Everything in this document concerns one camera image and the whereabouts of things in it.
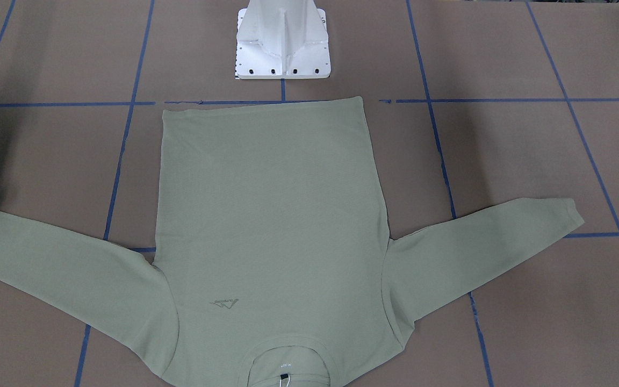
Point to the olive green long-sleeve shirt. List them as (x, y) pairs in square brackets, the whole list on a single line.
[(274, 263)]

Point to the white camera mast with base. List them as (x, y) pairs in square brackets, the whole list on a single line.
[(282, 40)]

